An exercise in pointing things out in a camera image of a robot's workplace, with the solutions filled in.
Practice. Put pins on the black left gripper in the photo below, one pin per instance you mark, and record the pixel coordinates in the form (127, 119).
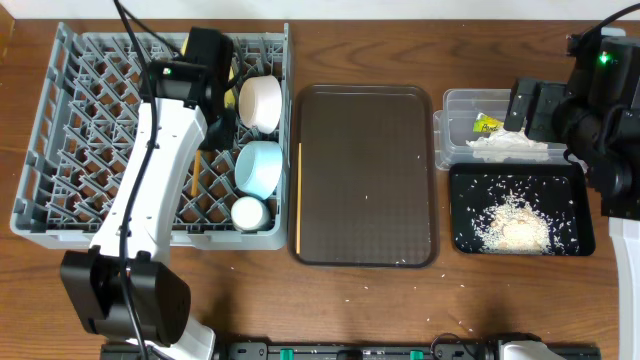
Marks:
(220, 132)

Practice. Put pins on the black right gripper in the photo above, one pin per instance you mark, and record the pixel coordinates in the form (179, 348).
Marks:
(547, 95)

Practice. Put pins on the light blue bowl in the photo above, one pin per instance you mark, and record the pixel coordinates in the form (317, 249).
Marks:
(258, 168)

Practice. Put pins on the white pink bowl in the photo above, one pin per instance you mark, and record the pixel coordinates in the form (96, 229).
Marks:
(260, 103)

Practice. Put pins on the white green cup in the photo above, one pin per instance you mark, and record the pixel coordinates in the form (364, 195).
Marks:
(249, 214)

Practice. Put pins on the yellow plate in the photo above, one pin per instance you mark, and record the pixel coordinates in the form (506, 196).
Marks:
(229, 97)

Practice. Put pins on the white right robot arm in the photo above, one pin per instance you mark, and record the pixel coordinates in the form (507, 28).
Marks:
(595, 114)

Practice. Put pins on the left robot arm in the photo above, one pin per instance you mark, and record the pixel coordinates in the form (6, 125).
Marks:
(122, 287)

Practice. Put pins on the clear plastic waste bin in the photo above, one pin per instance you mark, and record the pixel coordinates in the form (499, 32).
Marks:
(453, 126)

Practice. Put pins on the crumpled white tissue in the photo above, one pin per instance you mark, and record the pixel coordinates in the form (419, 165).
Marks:
(502, 145)

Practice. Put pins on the green snack wrapper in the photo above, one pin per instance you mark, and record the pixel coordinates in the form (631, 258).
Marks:
(487, 124)

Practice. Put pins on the black tray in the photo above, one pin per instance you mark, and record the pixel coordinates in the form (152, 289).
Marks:
(558, 192)

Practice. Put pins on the rice pile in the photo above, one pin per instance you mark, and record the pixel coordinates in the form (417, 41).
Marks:
(512, 226)

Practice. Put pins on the grey plastic dish rack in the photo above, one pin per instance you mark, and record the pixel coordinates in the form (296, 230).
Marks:
(82, 137)

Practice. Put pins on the dark brown serving tray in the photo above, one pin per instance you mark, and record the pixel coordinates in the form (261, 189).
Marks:
(369, 193)

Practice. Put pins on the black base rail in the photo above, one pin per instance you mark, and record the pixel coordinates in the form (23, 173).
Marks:
(447, 347)

